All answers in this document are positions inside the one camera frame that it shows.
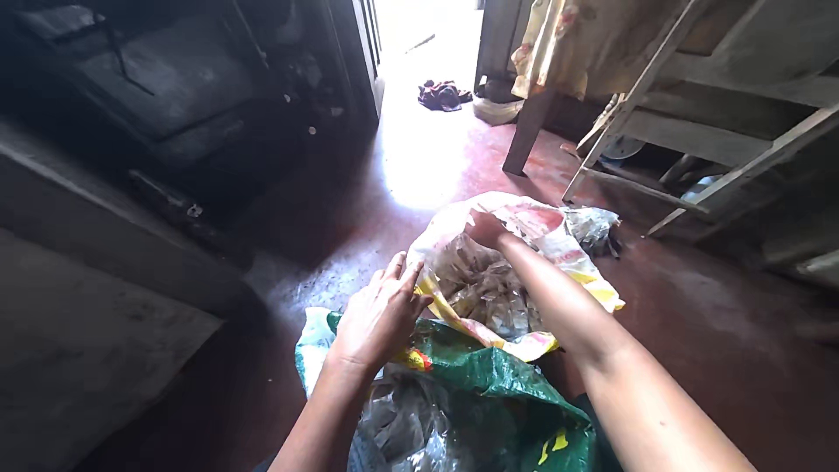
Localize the person's left hand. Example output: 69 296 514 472
328 251 435 372

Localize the person's right hand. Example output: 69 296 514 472
465 208 510 250

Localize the white yellow red printed sack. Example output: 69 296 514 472
407 191 627 363

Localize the person's right forearm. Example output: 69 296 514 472
497 232 758 472

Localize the person's left forearm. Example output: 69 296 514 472
267 354 380 472

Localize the small yellow red packet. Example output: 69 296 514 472
395 347 433 373

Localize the pile of brownish clear packets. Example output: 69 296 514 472
433 233 546 341

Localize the green woven plastic sack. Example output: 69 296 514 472
295 307 597 472

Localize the heap of clear plastic bags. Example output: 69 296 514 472
349 364 460 472

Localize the dark red crumpled cloth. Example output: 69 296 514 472
417 80 473 112

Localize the pale round basin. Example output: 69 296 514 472
472 95 525 126

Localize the crumpled clear plastic bag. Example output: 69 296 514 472
564 206 622 260

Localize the dark wooden table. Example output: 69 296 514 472
474 0 565 178

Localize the dark wooden door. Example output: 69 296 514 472
321 0 386 135

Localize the yellowish floral tablecloth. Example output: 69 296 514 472
510 0 689 101

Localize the dark cabinet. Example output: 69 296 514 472
0 0 381 270

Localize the grey wooden furniture panel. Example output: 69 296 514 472
0 121 225 472

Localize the wooden slatted rack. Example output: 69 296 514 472
562 0 839 238

